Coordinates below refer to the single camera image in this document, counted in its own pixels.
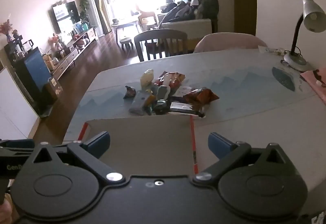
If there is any orange Oreo snack bag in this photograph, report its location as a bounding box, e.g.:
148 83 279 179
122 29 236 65
183 88 219 109

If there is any silver foil snack bar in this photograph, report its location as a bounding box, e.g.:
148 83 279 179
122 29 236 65
170 102 206 118

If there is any small dark brown snack packet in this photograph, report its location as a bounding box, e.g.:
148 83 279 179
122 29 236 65
123 85 137 99

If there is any white milk candy packet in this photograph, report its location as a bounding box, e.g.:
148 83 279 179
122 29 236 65
172 85 194 98

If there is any yellow snack packet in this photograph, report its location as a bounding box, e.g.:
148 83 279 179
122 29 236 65
144 94 156 112

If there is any red lion snack bag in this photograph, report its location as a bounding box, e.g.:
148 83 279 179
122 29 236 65
154 72 186 89

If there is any beige snack pouch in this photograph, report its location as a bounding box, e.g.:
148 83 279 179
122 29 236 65
140 69 154 87

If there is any white cabinet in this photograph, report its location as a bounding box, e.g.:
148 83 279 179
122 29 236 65
0 68 40 140

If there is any white cardboard box red trim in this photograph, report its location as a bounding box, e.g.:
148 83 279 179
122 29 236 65
64 114 198 177

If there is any blue fronted dark cabinet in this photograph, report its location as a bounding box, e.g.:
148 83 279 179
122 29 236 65
4 41 62 118

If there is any pink covered chair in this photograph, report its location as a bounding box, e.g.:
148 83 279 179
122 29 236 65
193 32 268 53

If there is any pink cloth on table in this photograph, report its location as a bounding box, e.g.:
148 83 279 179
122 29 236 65
300 67 326 104

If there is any wooden TV cabinet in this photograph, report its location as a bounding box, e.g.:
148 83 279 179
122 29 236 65
50 28 98 80

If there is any coffee table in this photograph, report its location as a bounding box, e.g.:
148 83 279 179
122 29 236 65
112 17 140 45

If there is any dark wooden dining chair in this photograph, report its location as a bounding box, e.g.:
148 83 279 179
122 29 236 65
134 29 189 62

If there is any white air conditioner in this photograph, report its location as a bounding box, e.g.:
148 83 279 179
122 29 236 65
80 0 104 37

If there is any television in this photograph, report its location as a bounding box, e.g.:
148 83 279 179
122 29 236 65
51 1 80 34

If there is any beige sofa with clothes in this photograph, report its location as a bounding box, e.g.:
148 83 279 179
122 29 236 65
158 0 219 33

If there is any silver desk lamp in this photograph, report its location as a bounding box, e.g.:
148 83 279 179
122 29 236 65
283 0 326 72

